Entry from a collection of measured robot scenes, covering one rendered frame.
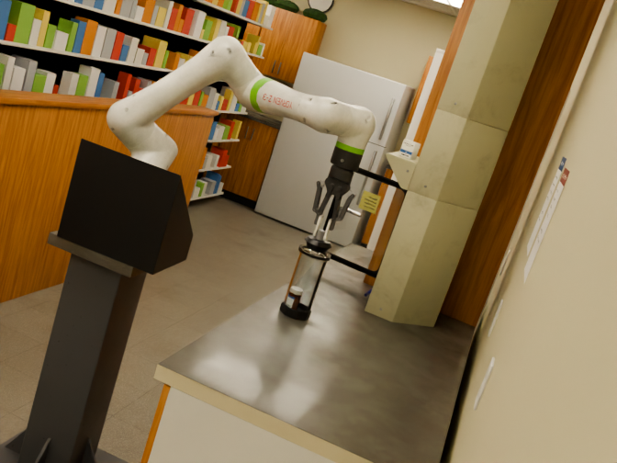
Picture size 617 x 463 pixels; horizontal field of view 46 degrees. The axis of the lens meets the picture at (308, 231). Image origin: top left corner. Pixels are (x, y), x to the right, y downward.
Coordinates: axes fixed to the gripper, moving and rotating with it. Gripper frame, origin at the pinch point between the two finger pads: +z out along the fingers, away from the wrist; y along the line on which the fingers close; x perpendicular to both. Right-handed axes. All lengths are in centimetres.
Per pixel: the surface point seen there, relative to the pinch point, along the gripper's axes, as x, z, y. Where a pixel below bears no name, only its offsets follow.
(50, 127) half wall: -104, 25, 179
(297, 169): -520, 63, 165
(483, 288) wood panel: -71, 15, -54
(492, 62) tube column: -35, -67, -29
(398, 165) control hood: -33.1, -23.5, -11.0
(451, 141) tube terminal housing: -33, -38, -26
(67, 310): 13, 57, 73
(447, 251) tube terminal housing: -42, 1, -37
